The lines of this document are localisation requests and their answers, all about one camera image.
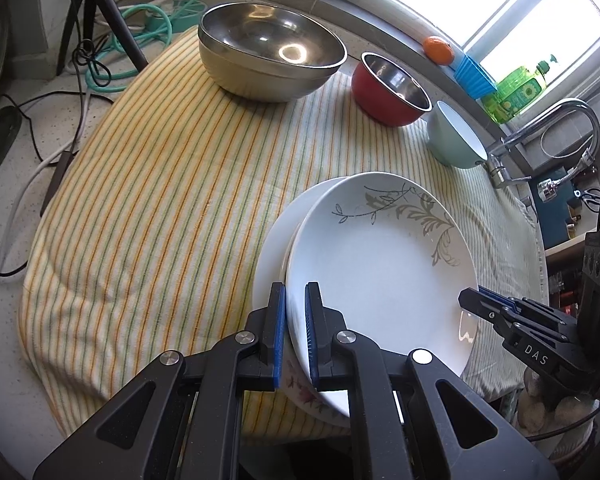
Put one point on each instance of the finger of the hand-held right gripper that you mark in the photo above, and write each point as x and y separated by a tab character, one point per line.
530	307
485	307

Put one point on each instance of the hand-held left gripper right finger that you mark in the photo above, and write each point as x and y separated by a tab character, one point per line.
311	340

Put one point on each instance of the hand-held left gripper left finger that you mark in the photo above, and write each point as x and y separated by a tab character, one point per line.
279	340

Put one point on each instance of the large pink floral plate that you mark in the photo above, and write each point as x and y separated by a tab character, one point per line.
270	270

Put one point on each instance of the white leaf pattern plate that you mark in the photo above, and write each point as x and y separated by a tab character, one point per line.
380	270

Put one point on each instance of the light blue ceramic bowl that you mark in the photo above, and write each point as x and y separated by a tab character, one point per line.
450	145

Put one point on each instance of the red steel bowl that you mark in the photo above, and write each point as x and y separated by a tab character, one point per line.
385	102

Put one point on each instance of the large steel bowl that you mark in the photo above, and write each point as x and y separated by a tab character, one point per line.
260	67

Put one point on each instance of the person's right hand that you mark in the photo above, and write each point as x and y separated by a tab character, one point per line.
532	410

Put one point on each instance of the blue utensil holder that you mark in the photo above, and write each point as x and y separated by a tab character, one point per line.
555	215

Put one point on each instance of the scissors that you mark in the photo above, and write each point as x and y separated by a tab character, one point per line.
595	197

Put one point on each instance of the chrome faucet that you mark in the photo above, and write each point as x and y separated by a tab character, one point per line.
545	127

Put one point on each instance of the striped yellow cloth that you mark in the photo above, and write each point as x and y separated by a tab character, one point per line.
170	200

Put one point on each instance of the green dish soap bottle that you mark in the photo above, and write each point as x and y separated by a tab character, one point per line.
517	92

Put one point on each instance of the blue silicone cup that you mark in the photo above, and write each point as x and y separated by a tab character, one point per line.
472	77

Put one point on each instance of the orange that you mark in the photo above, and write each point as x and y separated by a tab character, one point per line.
438	50

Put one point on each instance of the window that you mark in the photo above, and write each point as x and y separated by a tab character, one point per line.
480	5

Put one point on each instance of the teal round power strip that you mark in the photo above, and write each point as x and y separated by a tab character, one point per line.
185	15

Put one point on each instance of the white plug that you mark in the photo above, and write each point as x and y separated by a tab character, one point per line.
157	4

